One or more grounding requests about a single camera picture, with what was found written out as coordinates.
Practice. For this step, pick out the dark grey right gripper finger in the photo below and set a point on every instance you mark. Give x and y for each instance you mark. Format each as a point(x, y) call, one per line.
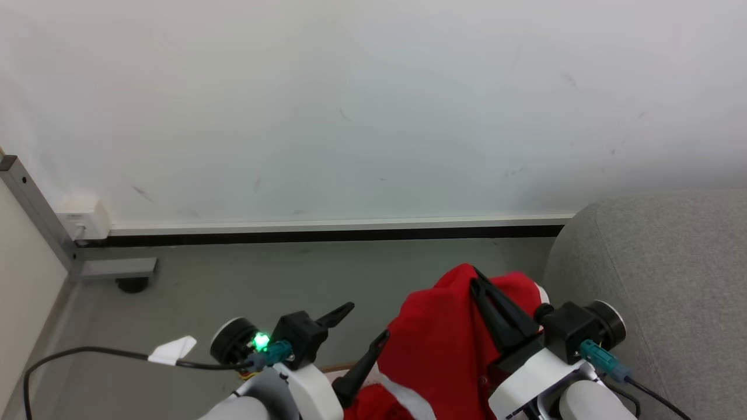
point(495, 321)
point(516, 318)

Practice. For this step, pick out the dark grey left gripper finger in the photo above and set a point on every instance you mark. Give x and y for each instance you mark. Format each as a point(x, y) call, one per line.
point(359, 376)
point(337, 312)

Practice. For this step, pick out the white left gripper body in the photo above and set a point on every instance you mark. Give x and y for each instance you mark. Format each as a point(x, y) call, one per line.
point(315, 396)

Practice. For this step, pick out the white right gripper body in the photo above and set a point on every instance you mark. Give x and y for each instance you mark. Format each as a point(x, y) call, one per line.
point(534, 379)

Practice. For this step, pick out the red garment with white stripe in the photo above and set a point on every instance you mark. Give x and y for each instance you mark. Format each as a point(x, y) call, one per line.
point(443, 341)

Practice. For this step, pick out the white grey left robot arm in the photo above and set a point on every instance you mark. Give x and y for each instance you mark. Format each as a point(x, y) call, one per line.
point(257, 405)

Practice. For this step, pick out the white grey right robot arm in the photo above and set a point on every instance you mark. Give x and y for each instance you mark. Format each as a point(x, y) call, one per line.
point(592, 403)

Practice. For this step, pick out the white and black baseboard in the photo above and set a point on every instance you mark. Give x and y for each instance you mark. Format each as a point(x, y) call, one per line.
point(338, 228)

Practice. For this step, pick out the grey fabric sofa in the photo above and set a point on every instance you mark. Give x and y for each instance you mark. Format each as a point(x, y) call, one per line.
point(671, 280)

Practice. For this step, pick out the beige partition panel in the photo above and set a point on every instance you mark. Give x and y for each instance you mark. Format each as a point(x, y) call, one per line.
point(23, 280)

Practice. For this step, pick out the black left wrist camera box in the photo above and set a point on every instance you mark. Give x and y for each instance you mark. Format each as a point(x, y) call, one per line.
point(300, 338)

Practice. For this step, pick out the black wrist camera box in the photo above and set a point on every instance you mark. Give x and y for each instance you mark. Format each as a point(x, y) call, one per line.
point(569, 332)
point(300, 338)

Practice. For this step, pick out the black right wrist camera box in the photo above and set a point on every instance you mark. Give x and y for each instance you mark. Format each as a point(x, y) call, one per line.
point(569, 332)

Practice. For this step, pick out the black round frame foot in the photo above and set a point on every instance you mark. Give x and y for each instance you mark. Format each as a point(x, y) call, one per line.
point(132, 284)

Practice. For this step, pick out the white wall socket box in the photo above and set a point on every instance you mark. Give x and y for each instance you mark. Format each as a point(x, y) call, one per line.
point(84, 217)

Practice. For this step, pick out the grey metal frame leg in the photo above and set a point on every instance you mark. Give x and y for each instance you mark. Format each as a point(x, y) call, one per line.
point(41, 210)

